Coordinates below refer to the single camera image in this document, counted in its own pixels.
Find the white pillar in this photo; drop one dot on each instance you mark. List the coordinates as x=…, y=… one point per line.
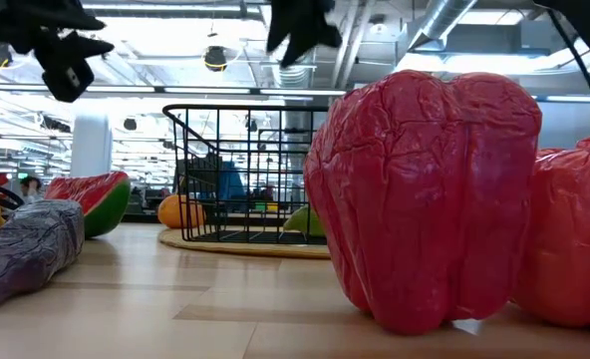
x=90, y=144

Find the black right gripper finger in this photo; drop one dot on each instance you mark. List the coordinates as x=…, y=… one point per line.
x=310, y=25
x=281, y=20

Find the purple eggplant toy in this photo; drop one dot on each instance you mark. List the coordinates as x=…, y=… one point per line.
x=26, y=249

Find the round woven table mat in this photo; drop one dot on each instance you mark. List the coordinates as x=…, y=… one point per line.
x=245, y=249

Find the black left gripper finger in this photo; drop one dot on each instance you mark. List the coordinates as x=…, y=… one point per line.
x=61, y=15
x=66, y=75

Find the person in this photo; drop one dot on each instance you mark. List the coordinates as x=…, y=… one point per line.
x=30, y=187

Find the orange-red bell pepper toy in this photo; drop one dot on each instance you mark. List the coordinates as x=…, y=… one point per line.
x=569, y=239

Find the red bell pepper toy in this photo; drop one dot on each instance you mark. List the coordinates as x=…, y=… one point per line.
x=424, y=199

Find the ribbed silver ceiling duct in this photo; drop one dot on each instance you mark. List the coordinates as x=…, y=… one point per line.
x=295, y=75

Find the light green cucumber toy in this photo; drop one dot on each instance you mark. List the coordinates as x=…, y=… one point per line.
x=305, y=224

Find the red watermelon slice toy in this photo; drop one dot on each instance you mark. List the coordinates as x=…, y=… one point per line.
x=95, y=199

